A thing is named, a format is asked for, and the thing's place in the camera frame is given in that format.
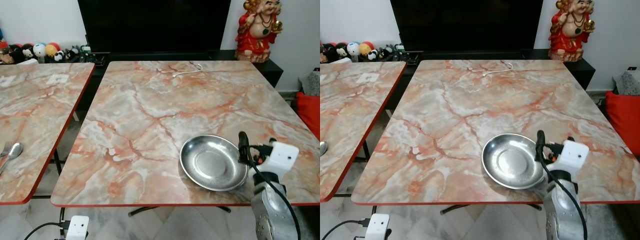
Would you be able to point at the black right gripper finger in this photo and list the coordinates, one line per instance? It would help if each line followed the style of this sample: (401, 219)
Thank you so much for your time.
(540, 145)
(244, 147)

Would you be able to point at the round stainless steel plate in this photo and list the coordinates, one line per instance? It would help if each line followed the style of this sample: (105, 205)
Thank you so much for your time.
(212, 162)
(511, 161)

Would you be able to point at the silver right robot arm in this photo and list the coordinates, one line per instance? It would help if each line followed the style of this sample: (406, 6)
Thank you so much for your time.
(272, 212)
(562, 210)

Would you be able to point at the stainless steel spoon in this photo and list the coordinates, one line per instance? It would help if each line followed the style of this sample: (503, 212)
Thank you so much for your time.
(323, 147)
(15, 150)

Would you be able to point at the red cushion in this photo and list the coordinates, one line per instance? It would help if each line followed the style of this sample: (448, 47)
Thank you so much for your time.
(310, 112)
(625, 120)

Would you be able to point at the grey speckled cushion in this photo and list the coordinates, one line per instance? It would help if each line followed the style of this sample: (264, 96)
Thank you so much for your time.
(629, 82)
(312, 84)

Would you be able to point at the red laughing Buddha statue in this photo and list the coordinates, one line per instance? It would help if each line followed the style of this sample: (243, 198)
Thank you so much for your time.
(257, 32)
(570, 31)

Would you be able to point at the black mouse plush toy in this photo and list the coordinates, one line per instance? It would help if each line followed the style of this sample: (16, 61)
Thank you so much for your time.
(341, 49)
(27, 50)

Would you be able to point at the white paper slip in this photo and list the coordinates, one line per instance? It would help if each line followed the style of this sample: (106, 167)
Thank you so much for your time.
(57, 79)
(368, 77)

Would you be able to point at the white blue plush doll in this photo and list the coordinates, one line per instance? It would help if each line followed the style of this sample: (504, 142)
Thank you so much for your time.
(353, 48)
(39, 49)

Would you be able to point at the black flat screen television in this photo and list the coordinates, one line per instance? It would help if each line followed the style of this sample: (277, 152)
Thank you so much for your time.
(466, 24)
(154, 25)

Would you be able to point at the orange round plush toy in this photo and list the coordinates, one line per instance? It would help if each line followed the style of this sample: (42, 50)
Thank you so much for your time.
(51, 49)
(365, 48)

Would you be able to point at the panda plush toy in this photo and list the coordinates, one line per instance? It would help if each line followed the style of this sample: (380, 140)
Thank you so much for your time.
(373, 55)
(59, 56)

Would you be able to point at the black white plush toy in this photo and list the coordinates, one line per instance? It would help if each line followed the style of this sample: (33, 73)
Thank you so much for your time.
(73, 53)
(386, 52)

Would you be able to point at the stainless steel fork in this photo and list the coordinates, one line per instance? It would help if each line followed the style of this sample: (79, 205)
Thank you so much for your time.
(5, 148)

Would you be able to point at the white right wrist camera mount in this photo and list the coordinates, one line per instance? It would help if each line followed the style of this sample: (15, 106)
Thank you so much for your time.
(281, 156)
(572, 154)

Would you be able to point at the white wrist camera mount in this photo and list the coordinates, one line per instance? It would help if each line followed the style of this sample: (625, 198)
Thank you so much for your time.
(572, 154)
(378, 227)
(78, 228)
(281, 156)

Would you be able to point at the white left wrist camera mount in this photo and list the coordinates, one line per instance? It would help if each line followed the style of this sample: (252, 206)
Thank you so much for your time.
(78, 228)
(378, 227)

